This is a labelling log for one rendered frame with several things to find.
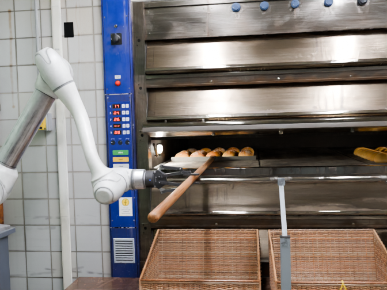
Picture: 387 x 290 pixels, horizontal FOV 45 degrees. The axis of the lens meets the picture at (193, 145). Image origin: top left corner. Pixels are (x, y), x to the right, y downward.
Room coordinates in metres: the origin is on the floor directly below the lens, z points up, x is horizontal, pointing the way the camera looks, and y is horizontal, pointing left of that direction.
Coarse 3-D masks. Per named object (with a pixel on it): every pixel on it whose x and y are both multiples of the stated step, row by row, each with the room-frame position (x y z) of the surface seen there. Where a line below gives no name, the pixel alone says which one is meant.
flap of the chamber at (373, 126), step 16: (144, 128) 2.45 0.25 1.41; (160, 128) 2.44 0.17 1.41; (176, 128) 2.43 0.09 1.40; (192, 128) 2.42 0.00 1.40; (208, 128) 2.40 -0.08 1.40; (224, 128) 2.39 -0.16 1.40; (240, 128) 2.38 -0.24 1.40; (256, 128) 2.37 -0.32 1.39; (272, 128) 2.36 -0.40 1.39; (288, 128) 2.35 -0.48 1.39; (304, 128) 2.36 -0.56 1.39; (320, 128) 2.36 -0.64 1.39; (336, 128) 2.37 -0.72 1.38; (352, 128) 2.37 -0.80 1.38; (368, 128) 2.37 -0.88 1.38; (384, 128) 2.38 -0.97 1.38
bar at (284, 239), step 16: (304, 176) 2.13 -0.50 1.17; (320, 176) 2.12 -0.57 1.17; (336, 176) 2.11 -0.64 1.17; (352, 176) 2.10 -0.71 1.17; (368, 176) 2.09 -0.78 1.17; (384, 176) 2.08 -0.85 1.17; (288, 240) 1.91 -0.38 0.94; (288, 256) 1.91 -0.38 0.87; (288, 272) 1.91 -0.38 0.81; (288, 288) 1.91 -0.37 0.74
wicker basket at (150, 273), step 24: (168, 240) 2.53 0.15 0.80; (192, 240) 2.52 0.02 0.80; (216, 240) 2.50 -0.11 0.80; (240, 240) 2.48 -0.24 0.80; (168, 264) 2.50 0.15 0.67; (192, 264) 2.48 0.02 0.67; (216, 264) 2.47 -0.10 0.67; (240, 264) 2.45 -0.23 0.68; (144, 288) 2.09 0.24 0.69; (168, 288) 2.08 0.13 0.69; (192, 288) 2.35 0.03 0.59; (216, 288) 2.05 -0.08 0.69; (240, 288) 2.04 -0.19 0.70
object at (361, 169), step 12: (156, 168) 2.65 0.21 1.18; (192, 168) 2.59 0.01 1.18; (216, 168) 2.55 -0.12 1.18; (228, 168) 2.54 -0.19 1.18; (240, 168) 2.53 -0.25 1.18; (252, 168) 2.52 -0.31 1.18; (264, 168) 2.51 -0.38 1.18; (276, 168) 2.51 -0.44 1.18; (288, 168) 2.50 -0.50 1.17; (300, 168) 2.49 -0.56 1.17; (312, 168) 2.48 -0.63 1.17; (324, 168) 2.47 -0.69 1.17; (336, 168) 2.47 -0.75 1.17; (348, 168) 2.46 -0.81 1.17; (360, 168) 2.45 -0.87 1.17; (372, 168) 2.44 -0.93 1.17; (384, 168) 2.44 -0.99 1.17
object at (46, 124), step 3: (48, 114) 2.62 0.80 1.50; (51, 114) 2.66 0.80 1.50; (45, 117) 2.60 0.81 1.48; (48, 117) 2.62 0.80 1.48; (51, 117) 2.66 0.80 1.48; (45, 120) 2.60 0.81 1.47; (48, 120) 2.62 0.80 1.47; (51, 120) 2.66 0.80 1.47; (42, 123) 2.60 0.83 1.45; (45, 123) 2.60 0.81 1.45; (48, 123) 2.62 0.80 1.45; (51, 123) 2.66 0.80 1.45; (42, 126) 2.60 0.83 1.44; (45, 126) 2.60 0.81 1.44; (48, 126) 2.62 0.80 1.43; (51, 126) 2.65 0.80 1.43; (39, 129) 2.60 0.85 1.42; (42, 129) 2.60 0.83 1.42; (45, 129) 2.60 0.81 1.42; (48, 129) 2.61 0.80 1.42; (51, 129) 2.65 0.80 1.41
